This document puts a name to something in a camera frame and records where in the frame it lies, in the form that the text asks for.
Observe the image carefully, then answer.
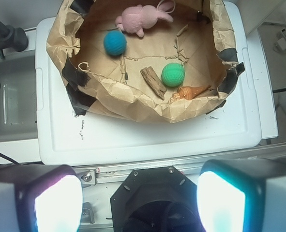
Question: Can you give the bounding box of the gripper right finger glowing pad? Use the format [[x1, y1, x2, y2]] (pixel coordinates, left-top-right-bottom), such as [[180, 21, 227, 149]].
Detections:
[[196, 158, 286, 232]]

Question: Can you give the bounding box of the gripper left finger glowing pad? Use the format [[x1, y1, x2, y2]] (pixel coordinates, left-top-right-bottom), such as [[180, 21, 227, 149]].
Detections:
[[0, 164, 83, 232]]

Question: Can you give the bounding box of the orange spiral sea shell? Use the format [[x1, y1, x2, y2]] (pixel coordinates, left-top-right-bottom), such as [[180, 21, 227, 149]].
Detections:
[[169, 85, 211, 103]]

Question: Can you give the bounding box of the white plastic cooler lid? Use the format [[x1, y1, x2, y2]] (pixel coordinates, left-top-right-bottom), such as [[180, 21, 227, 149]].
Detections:
[[35, 2, 262, 166]]

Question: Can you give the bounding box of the clear plastic container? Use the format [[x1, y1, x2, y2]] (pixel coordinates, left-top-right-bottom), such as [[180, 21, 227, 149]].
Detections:
[[0, 51, 38, 142]]

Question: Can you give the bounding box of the green textured ball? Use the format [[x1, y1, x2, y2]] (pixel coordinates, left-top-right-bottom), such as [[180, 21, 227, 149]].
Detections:
[[161, 63, 185, 87]]

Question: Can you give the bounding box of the brown wood piece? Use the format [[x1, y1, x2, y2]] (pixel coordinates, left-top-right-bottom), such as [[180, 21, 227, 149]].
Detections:
[[140, 66, 167, 100]]

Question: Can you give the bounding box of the brown paper bag tray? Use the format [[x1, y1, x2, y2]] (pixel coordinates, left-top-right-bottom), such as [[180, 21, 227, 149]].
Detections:
[[46, 0, 245, 123]]

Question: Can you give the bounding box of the blue textured ball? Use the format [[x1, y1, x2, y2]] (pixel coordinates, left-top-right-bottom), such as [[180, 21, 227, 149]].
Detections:
[[104, 30, 127, 56]]

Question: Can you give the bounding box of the pink plush bunny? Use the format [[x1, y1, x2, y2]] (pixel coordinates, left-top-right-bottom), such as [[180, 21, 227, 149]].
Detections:
[[115, 0, 176, 38]]

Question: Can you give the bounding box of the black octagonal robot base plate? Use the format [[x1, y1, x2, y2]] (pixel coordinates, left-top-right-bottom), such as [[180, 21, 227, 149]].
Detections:
[[110, 166, 204, 232]]

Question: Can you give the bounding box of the aluminium extrusion rail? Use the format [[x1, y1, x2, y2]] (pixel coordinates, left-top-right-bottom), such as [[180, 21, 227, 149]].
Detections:
[[74, 142, 286, 187]]

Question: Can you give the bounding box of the white plastic bracket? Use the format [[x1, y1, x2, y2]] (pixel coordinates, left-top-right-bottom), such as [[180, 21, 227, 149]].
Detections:
[[273, 18, 286, 53]]

